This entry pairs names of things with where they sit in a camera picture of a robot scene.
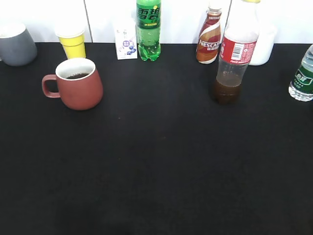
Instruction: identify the brown nescafe bottle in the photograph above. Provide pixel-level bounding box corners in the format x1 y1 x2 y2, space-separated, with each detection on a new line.
196 2 222 64

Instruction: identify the white blueberry milk carton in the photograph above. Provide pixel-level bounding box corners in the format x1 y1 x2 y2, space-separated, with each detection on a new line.
113 17 137 60

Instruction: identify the white ceramic mug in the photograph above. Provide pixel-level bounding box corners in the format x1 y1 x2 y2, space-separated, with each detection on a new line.
249 23 277 66

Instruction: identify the green label water bottle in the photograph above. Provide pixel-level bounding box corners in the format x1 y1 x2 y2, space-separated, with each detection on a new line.
289 45 313 102

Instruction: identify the green sprite bottle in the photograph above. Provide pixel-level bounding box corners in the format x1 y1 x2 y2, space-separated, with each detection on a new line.
136 0 161 61

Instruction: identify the grey ceramic mug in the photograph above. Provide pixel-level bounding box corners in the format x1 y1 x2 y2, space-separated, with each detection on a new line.
0 23 37 67

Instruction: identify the red ceramic mug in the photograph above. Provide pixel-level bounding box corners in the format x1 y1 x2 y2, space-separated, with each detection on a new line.
42 58 103 111

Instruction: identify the cola bottle red label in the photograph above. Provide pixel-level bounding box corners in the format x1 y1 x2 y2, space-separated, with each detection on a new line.
214 0 260 104

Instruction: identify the yellow paper cup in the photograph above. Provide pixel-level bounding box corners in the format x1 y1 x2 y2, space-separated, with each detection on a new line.
55 24 86 59

